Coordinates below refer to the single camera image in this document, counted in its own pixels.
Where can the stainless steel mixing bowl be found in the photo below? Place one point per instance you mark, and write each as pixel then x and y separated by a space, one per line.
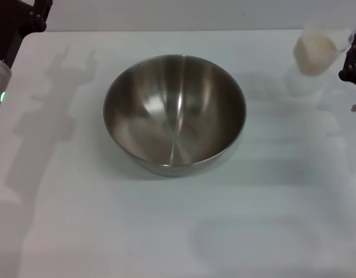
pixel 175 116

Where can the white rice grains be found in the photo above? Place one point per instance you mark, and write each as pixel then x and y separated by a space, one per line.
pixel 311 55

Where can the clear plastic measuring cup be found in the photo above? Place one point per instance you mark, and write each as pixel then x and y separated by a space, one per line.
pixel 340 36

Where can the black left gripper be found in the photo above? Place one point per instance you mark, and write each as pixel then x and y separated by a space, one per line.
pixel 12 26

